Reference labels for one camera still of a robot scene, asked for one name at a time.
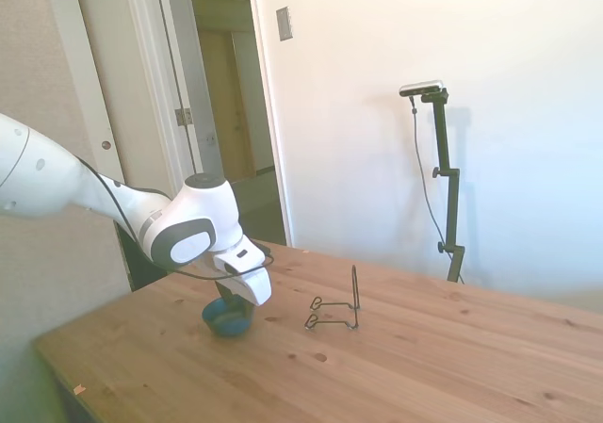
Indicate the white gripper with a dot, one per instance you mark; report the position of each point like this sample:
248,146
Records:
254,288

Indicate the small blue bowl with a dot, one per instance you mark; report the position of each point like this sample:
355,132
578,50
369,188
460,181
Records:
228,326

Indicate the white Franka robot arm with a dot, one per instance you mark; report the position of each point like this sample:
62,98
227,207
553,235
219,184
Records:
198,206

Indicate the wooden inner door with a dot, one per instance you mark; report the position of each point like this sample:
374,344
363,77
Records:
231,112

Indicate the metal door hinge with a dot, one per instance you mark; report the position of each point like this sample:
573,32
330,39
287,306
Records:
184,117

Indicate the white open door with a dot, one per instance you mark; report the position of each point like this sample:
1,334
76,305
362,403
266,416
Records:
122,65

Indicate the white door frame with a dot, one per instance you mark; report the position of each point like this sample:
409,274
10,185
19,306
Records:
271,112

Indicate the black jointed camera stand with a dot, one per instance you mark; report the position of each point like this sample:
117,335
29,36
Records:
452,206

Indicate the grey wall switch plate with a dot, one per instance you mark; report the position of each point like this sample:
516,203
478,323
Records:
284,23

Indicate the grey exterior camera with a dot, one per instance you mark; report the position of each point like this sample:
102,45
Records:
421,87

